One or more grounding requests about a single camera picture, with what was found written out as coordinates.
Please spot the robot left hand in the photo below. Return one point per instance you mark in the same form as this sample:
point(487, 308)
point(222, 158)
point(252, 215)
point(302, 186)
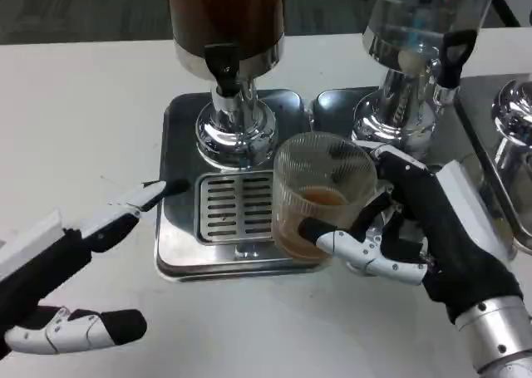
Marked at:
point(37, 261)

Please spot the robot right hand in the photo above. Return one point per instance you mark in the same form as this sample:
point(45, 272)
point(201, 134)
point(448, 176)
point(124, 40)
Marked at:
point(449, 237)

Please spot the clear ribbed glass cup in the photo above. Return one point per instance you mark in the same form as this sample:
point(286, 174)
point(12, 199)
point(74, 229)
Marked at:
point(316, 174)

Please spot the robot right silver forearm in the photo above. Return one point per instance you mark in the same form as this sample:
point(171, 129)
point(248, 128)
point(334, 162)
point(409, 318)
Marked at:
point(498, 340)

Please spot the steel tray at picture edge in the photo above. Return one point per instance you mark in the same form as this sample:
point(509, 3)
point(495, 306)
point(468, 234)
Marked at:
point(478, 99)

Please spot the chrome dispenser base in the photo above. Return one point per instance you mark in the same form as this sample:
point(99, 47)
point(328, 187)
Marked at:
point(515, 112)

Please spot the steel tray under clear dispenser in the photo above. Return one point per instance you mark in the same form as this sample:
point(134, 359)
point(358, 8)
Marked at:
point(328, 108)

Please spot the steel tray with drip grid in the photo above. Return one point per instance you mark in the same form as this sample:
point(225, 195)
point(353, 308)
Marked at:
point(178, 153)

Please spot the black tap on clear dispenser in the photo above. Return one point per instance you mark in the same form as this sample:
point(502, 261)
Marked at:
point(455, 58)

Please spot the steel slotted drip grid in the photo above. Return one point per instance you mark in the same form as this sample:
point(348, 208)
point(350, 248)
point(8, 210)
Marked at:
point(232, 207)

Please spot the drink dispenser with clear tank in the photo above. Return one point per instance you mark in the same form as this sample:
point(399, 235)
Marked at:
point(415, 29)

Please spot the black stand leg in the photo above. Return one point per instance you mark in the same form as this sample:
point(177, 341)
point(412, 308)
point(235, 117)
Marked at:
point(507, 8)

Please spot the black tap on brown dispenser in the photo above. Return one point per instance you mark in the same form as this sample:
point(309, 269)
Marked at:
point(222, 68)

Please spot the drink dispenser with brown liquid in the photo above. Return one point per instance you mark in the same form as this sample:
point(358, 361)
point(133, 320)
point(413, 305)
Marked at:
point(224, 12)

